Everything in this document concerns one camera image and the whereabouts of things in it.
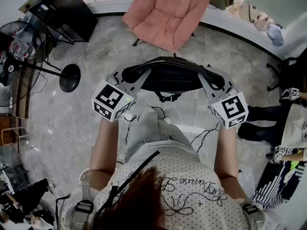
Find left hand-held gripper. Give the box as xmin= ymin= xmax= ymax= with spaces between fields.
xmin=91 ymin=65 xmax=152 ymax=122

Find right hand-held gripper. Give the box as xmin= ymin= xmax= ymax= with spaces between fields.
xmin=198 ymin=72 xmax=249 ymax=130

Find black bag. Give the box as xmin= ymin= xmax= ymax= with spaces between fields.
xmin=121 ymin=56 xmax=226 ymax=103

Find pink cushioned chair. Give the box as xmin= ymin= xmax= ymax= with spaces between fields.
xmin=122 ymin=0 xmax=218 ymax=57

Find person's left forearm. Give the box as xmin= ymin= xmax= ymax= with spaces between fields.
xmin=89 ymin=115 xmax=120 ymax=174

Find person's right forearm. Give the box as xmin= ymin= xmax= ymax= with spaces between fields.
xmin=214 ymin=122 xmax=240 ymax=179

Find gray trousers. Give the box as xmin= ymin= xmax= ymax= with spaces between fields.
xmin=124 ymin=106 xmax=192 ymax=162

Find black standing fan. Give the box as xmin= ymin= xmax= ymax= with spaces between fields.
xmin=0 ymin=20 xmax=81 ymax=107

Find black office chair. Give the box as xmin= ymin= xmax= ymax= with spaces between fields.
xmin=266 ymin=56 xmax=307 ymax=92

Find blue cloth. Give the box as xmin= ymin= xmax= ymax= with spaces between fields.
xmin=266 ymin=24 xmax=285 ymax=47

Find beige handbag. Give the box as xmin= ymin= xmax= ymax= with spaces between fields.
xmin=248 ymin=5 xmax=275 ymax=31

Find cream tote bag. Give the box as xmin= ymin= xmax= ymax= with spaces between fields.
xmin=280 ymin=102 xmax=307 ymax=153

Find black monitor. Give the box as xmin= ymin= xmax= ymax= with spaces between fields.
xmin=28 ymin=0 xmax=98 ymax=44

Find white dotted shirt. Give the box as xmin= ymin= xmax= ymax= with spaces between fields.
xmin=59 ymin=140 xmax=267 ymax=230

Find pack of water bottles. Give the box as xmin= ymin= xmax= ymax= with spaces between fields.
xmin=11 ymin=38 xmax=36 ymax=59

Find brown wooden stool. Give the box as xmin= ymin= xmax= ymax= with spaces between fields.
xmin=0 ymin=114 xmax=28 ymax=153

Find black floor cable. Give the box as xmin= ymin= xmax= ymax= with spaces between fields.
xmin=191 ymin=123 xmax=220 ymax=153

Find black head strap cable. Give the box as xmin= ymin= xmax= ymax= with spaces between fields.
xmin=94 ymin=150 xmax=161 ymax=222

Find gray harness strap with buckle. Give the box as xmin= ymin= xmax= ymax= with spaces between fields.
xmin=242 ymin=203 xmax=266 ymax=230
xmin=71 ymin=175 xmax=94 ymax=230

